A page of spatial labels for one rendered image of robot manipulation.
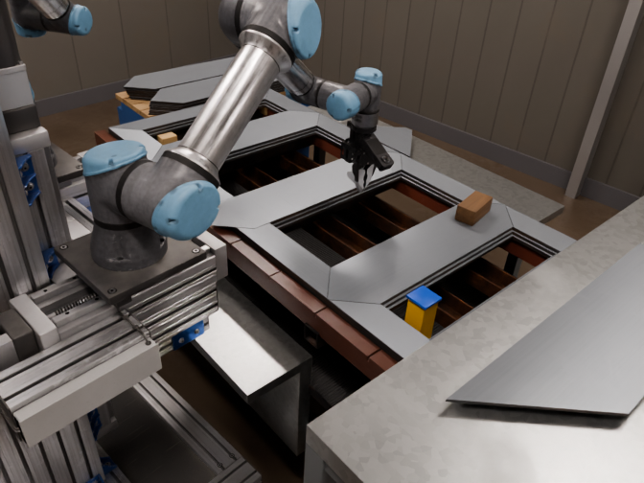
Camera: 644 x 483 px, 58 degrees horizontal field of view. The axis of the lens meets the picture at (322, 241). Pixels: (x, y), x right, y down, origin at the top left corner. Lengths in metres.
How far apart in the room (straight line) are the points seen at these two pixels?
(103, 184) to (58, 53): 3.63
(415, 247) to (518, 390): 0.74
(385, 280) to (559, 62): 2.59
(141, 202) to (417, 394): 0.56
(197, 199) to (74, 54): 3.79
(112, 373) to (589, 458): 0.80
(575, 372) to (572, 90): 2.95
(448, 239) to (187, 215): 0.87
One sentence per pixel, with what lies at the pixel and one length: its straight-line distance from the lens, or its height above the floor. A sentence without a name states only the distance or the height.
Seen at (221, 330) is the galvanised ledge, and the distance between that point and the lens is 1.56.
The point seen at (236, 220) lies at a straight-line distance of 1.67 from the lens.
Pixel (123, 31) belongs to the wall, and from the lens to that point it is 4.91.
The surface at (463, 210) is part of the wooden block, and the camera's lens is 1.74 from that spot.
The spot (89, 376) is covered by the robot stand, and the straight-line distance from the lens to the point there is 1.14.
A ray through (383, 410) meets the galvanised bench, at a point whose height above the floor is 1.05.
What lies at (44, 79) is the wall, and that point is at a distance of 4.71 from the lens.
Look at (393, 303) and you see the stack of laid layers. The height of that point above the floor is 0.83.
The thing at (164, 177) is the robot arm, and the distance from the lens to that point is 1.04.
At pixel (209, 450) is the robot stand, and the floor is 0.23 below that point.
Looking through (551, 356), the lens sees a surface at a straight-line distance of 1.04.
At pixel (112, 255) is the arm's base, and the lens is 1.19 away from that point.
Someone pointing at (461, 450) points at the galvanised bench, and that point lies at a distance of 0.89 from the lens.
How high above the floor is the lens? 1.75
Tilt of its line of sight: 35 degrees down
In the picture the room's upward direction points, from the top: 3 degrees clockwise
